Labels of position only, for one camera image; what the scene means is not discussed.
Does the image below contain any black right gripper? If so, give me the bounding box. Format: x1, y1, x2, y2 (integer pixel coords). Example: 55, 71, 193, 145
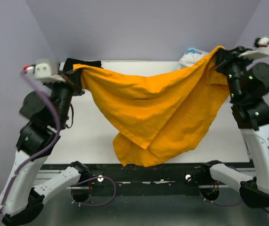
214, 45, 257, 101

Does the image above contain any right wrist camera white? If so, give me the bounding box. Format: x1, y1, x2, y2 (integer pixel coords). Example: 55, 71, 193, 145
238, 36, 269, 60

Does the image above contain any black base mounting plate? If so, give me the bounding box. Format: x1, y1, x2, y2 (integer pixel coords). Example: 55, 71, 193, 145
37, 162, 229, 196

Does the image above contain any aluminium frame rail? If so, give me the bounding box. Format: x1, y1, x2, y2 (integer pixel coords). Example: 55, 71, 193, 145
35, 168, 269, 189

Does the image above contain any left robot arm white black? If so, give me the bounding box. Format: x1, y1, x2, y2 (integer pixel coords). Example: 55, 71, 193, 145
0, 70, 91, 226

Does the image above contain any white crumpled t shirt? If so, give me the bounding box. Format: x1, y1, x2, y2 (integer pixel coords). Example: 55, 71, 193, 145
179, 54, 206, 69

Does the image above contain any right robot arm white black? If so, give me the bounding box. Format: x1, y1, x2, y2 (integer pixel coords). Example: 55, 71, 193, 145
200, 45, 269, 208

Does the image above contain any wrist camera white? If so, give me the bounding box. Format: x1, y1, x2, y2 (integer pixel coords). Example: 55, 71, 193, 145
23, 58, 65, 83
238, 36, 269, 60

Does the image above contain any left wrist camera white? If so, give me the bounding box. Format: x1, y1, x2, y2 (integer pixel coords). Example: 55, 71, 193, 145
23, 58, 65, 83

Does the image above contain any light blue t shirt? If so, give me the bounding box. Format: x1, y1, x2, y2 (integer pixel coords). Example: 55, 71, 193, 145
186, 48, 197, 54

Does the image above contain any white plastic laundry basket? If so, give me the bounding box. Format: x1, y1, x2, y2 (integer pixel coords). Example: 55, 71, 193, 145
184, 48, 209, 56

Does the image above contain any folded black t shirt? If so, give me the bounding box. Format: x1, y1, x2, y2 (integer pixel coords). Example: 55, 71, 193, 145
63, 58, 102, 72

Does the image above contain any yellow t shirt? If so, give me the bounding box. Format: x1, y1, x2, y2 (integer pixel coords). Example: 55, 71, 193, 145
73, 46, 229, 167

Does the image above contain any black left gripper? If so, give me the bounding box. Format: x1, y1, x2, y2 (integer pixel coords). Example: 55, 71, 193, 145
43, 68, 84, 129

